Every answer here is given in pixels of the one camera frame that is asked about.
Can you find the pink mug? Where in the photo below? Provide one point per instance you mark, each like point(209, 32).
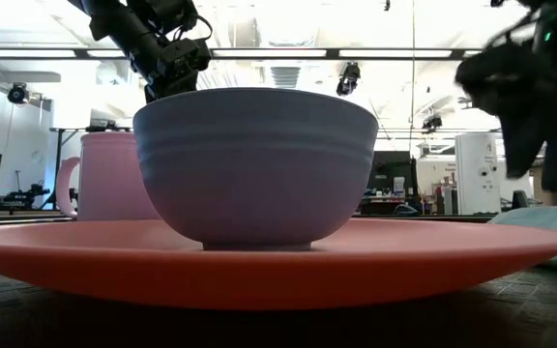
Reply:
point(109, 179)

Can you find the pale lilac bowl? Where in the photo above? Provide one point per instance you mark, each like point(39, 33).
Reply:
point(254, 169)

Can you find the orange-red plastic plate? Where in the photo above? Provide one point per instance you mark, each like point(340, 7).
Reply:
point(404, 270)

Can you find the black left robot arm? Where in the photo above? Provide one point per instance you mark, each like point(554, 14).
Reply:
point(114, 19)

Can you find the black background robot arm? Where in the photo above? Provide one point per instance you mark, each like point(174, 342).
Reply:
point(22, 197)

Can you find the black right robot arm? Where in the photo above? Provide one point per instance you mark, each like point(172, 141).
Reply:
point(549, 14)

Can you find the white cabinet pillar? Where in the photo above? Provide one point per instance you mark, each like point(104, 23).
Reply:
point(477, 174)

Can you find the small black stand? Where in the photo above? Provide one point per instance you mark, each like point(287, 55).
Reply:
point(520, 200)

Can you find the black monitor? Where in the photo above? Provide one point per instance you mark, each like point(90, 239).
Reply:
point(394, 166)

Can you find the black overhead light bar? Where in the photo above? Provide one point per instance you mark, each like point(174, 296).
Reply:
point(332, 54)

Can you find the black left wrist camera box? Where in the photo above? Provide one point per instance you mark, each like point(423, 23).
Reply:
point(186, 54)

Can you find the black ceiling-hung camera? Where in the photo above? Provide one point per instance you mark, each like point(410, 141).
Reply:
point(17, 94)
point(432, 122)
point(348, 79)

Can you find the silver ceiling air duct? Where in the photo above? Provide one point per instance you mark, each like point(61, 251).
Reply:
point(285, 77)

